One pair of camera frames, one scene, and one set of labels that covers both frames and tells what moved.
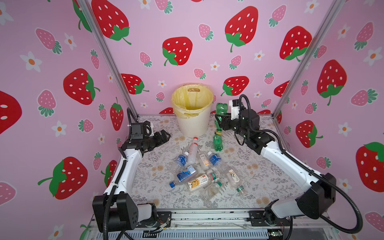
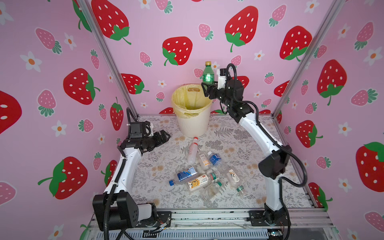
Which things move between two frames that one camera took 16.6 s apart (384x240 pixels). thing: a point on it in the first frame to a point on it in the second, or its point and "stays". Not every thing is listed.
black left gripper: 164,139 stays
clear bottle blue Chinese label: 215,159 stays
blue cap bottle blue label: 190,172 stays
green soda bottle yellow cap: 218,140 to 208,74
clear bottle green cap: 211,191 stays
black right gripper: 226,120 to 211,87
